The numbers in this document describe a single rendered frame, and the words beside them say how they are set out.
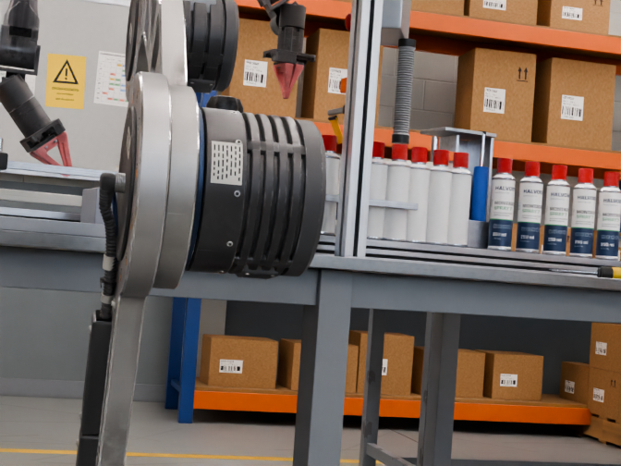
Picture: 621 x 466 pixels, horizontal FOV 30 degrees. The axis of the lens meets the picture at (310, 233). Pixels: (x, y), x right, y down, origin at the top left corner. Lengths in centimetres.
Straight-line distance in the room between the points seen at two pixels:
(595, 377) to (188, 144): 556
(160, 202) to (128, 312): 17
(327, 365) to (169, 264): 75
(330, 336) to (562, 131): 488
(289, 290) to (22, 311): 491
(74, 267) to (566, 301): 91
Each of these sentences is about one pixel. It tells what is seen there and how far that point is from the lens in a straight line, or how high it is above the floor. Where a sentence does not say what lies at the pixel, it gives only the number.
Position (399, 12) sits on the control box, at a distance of 230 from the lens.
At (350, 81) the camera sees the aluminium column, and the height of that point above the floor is 118.
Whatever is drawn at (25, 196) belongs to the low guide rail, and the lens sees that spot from 221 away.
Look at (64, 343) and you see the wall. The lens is 674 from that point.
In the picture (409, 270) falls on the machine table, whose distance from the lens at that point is 194.
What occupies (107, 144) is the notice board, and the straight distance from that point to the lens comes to 664.
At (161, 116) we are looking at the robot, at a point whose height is 94.
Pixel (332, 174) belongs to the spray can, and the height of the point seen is 100.
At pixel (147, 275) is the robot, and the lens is 119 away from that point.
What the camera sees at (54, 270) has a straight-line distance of 176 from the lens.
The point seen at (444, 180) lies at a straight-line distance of 249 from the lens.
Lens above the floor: 80
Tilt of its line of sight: 2 degrees up
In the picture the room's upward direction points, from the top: 4 degrees clockwise
